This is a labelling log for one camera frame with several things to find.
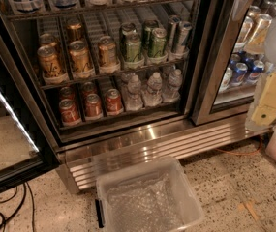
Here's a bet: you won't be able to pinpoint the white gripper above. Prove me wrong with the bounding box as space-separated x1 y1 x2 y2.
245 71 276 131

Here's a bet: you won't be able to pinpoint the red coke can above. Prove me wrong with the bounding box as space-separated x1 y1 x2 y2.
59 86 76 101
85 94 103 120
59 99 81 127
81 81 98 98
105 89 123 116

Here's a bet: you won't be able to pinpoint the blue pepsi can right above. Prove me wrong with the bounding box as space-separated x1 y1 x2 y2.
246 60 264 84

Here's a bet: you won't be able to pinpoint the blue pepsi can left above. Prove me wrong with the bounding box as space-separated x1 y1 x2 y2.
230 63 248 86

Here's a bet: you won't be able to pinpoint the white pepsi can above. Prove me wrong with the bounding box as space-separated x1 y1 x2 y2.
219 67 232 92

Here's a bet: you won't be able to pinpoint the closed glass fridge door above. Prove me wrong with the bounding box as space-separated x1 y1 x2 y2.
191 0 276 125

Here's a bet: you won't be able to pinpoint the slim silver can front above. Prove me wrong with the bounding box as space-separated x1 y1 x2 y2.
171 21 192 58

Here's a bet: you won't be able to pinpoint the slim silver can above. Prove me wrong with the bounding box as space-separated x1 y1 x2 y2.
168 14 181 48
171 21 192 58

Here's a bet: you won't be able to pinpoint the slim silver can rear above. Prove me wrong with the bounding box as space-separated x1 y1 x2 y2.
168 14 181 48

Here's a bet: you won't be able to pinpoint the green can front right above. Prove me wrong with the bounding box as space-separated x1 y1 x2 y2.
147 28 167 64

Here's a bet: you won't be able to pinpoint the green can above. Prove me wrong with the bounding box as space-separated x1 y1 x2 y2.
142 19 159 49
124 33 142 69
147 28 167 64
119 22 137 48

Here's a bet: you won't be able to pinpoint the green can rear right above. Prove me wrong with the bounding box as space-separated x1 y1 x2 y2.
142 19 159 49

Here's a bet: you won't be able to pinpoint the green can front left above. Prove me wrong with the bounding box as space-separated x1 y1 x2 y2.
124 33 142 69

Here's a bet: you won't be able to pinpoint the green can rear left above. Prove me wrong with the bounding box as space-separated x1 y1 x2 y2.
119 22 137 48

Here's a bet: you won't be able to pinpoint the stainless steel fridge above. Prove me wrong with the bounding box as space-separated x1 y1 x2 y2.
0 0 276 195

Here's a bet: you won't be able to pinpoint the gold can right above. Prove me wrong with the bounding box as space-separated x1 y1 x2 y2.
98 36 120 73

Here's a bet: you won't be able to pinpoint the gold can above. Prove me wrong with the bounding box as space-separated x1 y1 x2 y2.
69 41 95 79
98 36 120 73
66 17 84 42
39 33 60 52
37 45 68 84

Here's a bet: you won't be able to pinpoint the gold can front middle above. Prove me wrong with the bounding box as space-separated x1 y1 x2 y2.
69 41 95 79

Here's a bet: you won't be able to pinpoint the gold can rear middle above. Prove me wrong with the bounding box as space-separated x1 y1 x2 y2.
66 17 84 42

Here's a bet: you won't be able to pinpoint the gold can front left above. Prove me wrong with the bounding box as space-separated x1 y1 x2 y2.
37 45 68 84

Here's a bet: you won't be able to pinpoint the gold can rear left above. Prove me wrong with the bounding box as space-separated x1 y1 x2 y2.
39 33 60 52

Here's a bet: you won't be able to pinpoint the open glass fridge door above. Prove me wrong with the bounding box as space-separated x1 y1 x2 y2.
0 57 58 193

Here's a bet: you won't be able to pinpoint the clear water bottle right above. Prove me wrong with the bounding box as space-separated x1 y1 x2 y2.
162 69 182 102

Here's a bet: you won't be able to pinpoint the clear water bottle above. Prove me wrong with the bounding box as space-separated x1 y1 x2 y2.
162 69 182 102
143 72 163 107
126 75 143 111

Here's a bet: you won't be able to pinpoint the clear water bottle middle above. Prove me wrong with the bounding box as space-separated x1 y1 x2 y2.
143 72 163 107

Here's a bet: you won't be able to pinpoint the clear water bottle left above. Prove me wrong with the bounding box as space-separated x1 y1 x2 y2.
126 75 143 111

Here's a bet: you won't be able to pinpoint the clear plastic bin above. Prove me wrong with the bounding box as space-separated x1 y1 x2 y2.
96 157 204 232

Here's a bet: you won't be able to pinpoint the orange cable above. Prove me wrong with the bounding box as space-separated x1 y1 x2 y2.
214 135 263 157

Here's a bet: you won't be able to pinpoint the black floor cables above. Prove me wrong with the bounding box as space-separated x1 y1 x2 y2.
0 181 37 232

